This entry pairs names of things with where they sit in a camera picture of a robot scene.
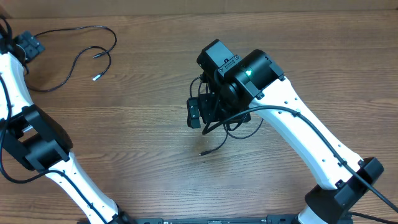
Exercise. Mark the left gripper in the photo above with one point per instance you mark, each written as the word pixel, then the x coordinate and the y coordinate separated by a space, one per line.
pixel 30 43

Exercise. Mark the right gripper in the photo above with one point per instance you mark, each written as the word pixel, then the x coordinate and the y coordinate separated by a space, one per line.
pixel 203 104

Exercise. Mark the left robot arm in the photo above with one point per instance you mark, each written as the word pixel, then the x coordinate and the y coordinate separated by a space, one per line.
pixel 38 142

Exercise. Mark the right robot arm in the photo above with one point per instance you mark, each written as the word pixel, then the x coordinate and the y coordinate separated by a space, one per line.
pixel 238 86

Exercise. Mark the cardboard backdrop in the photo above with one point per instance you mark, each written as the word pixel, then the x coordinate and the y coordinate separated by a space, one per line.
pixel 23 9

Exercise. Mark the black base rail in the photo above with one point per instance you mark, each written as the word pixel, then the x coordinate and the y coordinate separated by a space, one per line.
pixel 270 219

